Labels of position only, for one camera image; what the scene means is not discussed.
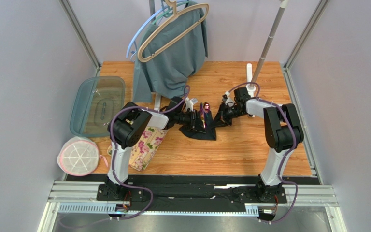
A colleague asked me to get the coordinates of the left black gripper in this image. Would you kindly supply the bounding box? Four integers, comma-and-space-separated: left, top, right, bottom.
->
174, 109, 206, 133

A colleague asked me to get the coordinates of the iridescent spoon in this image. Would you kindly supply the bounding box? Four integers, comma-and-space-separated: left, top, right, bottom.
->
202, 102, 210, 125

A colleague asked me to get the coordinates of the black paper napkin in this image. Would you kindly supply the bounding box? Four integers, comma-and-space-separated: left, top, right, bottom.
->
179, 111, 217, 141

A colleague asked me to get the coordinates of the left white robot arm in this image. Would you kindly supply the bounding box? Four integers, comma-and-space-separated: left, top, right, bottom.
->
97, 97, 206, 201

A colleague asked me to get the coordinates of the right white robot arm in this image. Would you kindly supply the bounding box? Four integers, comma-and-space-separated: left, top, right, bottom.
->
213, 87, 304, 202

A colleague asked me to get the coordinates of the white garment rack base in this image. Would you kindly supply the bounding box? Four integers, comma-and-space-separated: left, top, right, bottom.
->
154, 93, 162, 111

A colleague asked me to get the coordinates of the grey pole white base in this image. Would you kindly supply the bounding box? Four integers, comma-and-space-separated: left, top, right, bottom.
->
246, 0, 289, 97

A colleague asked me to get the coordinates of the grey-green hanging shirt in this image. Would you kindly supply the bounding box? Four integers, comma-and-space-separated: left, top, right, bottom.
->
132, 9, 208, 102

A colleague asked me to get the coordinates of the floral fabric tray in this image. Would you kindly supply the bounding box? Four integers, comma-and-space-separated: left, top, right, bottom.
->
107, 107, 173, 172

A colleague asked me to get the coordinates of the beige clothes hanger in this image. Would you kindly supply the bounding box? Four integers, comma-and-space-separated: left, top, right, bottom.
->
137, 0, 210, 63

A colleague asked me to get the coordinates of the clear teal container lid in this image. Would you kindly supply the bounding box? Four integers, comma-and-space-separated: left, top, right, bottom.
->
70, 76, 125, 137

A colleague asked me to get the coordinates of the light blue clothes hanger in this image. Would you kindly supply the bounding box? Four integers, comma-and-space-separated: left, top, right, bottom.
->
126, 0, 195, 62

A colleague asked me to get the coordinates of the white pink mesh basket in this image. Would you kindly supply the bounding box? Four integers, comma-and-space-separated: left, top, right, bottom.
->
57, 136, 109, 176

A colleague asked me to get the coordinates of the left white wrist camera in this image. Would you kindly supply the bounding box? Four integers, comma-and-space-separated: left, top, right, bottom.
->
185, 97, 198, 111

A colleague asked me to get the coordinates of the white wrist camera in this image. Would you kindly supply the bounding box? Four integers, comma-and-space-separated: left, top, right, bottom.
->
222, 91, 235, 106
185, 97, 198, 111

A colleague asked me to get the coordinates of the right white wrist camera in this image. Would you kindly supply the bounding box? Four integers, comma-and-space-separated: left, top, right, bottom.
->
222, 91, 235, 106

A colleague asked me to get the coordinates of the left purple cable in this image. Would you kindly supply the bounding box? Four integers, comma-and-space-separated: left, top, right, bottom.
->
108, 85, 191, 221

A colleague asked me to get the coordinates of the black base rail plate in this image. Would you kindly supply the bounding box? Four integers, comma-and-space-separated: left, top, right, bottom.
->
86, 174, 302, 215

